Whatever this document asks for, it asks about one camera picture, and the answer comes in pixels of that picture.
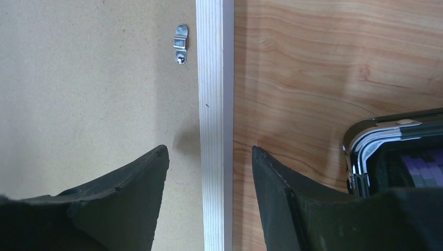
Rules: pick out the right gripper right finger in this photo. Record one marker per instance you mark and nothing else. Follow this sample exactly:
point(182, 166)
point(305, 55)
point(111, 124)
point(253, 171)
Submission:
point(298, 213)

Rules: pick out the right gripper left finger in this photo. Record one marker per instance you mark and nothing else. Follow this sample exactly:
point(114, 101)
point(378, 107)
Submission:
point(117, 211)

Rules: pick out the wooden backing board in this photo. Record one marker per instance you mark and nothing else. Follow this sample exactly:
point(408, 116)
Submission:
point(89, 86)

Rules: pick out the light wooden picture frame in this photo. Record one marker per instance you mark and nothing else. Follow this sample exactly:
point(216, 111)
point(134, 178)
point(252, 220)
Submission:
point(215, 59)

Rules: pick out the poker chip tray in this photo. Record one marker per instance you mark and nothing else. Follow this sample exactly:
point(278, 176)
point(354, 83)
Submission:
point(394, 151)

